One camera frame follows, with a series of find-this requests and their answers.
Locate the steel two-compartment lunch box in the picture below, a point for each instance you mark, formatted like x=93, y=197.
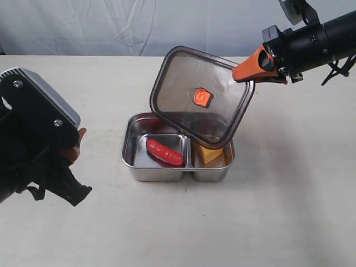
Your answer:
x=146, y=167

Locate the dark transparent lunch box lid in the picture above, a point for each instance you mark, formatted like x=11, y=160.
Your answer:
x=195, y=93

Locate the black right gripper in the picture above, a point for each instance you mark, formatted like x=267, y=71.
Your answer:
x=293, y=52

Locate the blue-grey backdrop cloth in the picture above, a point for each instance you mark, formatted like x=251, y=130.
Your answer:
x=136, y=28

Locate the red toy sausage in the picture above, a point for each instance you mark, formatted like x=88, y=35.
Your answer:
x=164, y=153

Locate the yellow toy cheese wedge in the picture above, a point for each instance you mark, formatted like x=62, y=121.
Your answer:
x=208, y=155

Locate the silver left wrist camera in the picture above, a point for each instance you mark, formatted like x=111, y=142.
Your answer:
x=37, y=102

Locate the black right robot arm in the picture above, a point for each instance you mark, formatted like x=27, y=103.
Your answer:
x=341, y=45

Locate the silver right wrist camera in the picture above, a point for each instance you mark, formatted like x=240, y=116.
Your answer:
x=297, y=11

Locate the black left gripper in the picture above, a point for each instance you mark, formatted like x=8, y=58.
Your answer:
x=28, y=164

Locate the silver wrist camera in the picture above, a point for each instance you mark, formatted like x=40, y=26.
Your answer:
x=297, y=11
x=37, y=102

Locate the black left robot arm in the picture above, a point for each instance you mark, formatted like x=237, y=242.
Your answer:
x=27, y=164

